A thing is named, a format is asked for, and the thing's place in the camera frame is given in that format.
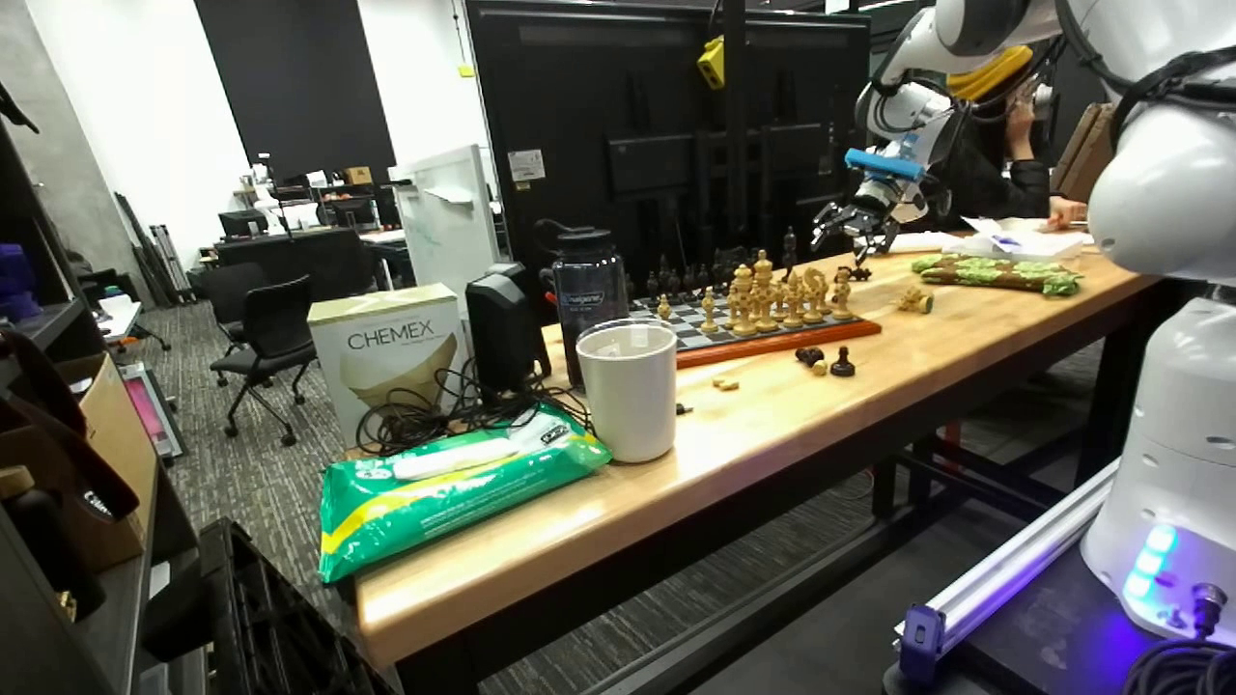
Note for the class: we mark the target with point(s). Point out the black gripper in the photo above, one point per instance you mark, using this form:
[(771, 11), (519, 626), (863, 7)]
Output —
[(863, 207)]

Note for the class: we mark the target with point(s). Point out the black chess piece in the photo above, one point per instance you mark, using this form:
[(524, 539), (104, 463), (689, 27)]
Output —
[(845, 365), (863, 265), (809, 352)]

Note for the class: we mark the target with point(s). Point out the light wooden chess piece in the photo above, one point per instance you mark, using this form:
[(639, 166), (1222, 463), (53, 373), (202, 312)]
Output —
[(917, 299), (845, 287), (744, 299), (816, 296), (710, 312), (667, 307), (764, 287), (792, 299)]

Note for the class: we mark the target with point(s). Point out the brown wooden board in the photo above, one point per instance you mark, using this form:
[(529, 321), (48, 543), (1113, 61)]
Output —
[(1084, 149)]

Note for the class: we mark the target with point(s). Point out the white board panel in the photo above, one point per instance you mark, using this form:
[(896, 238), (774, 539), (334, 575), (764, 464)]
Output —
[(442, 214)]

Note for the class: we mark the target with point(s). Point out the white tray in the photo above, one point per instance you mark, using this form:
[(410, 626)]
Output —
[(1029, 238)]

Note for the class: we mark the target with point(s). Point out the person with yellow beanie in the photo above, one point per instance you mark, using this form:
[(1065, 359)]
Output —
[(1019, 155)]

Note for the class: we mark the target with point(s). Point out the small light wooden chip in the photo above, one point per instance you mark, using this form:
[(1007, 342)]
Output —
[(729, 386)]

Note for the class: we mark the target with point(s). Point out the yellow hanging tag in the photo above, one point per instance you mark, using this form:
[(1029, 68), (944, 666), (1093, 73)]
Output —
[(711, 65)]

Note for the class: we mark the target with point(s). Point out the dark transparent jar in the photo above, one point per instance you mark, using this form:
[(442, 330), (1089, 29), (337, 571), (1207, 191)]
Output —
[(587, 296)]

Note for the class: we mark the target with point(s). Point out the white paper cup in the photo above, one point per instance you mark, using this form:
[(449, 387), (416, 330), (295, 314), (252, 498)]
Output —
[(626, 391)]

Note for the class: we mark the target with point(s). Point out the white paper sign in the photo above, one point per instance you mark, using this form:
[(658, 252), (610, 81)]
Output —
[(525, 166)]

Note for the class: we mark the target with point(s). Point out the black coffee grinder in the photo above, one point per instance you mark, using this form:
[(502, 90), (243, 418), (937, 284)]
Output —
[(502, 335)]

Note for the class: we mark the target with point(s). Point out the green plastic bag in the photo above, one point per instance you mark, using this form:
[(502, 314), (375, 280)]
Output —
[(449, 489)]

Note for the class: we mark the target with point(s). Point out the white Chemex filter box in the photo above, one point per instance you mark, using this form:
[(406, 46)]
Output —
[(385, 352)]

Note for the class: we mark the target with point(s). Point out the dark office desk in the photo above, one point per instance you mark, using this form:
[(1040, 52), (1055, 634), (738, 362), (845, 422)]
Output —
[(309, 252)]

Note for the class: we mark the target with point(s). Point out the black office chair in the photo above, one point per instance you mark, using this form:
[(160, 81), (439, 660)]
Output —
[(272, 346)]

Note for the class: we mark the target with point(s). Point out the black plastic crate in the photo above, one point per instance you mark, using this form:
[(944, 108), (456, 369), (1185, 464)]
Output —
[(272, 620)]

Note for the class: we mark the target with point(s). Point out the pink flat object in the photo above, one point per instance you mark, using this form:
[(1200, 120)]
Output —
[(152, 411)]

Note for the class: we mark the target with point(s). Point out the brown cardboard box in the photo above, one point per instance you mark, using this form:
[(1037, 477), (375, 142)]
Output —
[(119, 459)]

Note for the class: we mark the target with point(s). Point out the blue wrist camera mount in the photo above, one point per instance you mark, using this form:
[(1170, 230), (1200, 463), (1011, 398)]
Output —
[(881, 166)]

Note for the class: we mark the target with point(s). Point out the chess board with red frame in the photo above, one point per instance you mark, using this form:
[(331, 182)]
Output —
[(774, 342)]

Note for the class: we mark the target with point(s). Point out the aluminium rail with blue bracket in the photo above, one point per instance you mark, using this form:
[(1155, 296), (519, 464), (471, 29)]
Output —
[(1007, 567)]

